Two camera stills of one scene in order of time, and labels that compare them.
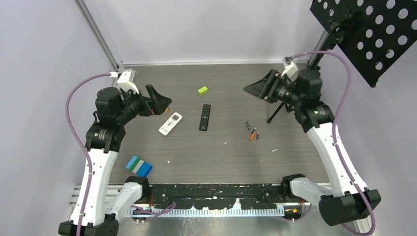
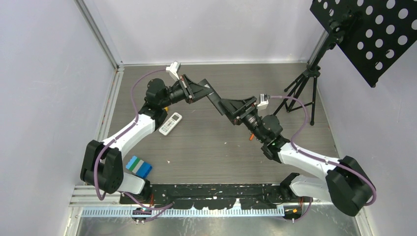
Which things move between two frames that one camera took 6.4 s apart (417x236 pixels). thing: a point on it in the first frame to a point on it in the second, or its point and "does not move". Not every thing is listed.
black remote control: [204, 120] to [214, 97]
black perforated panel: [373, 34] does not move
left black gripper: [161, 102] to [192, 91]
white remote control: [170, 123] does not move
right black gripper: [259, 87] to [235, 109]
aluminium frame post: [98, 33] does not move
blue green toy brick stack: [138, 166] does not move
